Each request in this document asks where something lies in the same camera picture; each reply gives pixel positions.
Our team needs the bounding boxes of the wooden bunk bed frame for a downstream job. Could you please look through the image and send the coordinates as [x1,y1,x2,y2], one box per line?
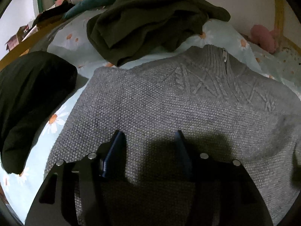
[0,0,301,64]

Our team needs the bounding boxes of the daisy print bed sheet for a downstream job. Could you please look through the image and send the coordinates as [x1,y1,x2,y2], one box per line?
[0,16,301,224]

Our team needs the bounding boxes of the pink plush toy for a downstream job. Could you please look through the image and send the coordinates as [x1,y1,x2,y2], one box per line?
[250,24,281,54]

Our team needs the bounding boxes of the dark green folded garment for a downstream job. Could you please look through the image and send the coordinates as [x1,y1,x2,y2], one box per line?
[0,50,78,175]

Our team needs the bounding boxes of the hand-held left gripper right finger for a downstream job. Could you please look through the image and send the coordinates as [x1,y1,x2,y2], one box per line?
[174,130,274,226]

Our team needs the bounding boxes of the pile of dark clutter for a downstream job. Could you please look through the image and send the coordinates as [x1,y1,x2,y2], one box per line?
[33,0,76,26]

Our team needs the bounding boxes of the grey knit zip sweater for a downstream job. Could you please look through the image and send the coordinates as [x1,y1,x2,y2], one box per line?
[43,45,301,226]

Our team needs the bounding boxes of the olive green garment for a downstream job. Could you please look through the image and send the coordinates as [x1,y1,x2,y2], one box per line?
[86,0,231,67]

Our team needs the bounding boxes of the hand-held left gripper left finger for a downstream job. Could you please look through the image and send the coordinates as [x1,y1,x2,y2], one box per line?
[25,130,128,226]

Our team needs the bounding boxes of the teal pillow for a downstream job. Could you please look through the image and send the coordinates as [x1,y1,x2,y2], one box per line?
[62,0,121,20]

